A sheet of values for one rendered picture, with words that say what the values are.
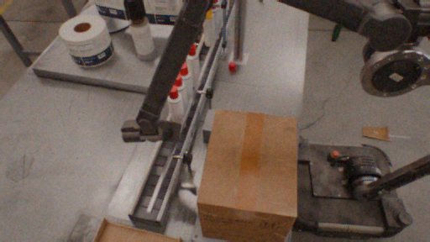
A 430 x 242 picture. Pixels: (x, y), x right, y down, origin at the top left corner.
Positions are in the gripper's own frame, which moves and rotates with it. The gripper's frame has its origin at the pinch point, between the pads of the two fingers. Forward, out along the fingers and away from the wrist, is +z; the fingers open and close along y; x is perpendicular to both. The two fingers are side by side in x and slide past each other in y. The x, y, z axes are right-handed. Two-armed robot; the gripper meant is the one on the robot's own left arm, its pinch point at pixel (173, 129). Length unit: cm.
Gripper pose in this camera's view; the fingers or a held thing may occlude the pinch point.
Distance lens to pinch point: 109.7
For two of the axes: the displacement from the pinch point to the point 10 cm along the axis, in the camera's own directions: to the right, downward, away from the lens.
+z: 1.6, -0.2, 9.9
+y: -9.7, -1.8, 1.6
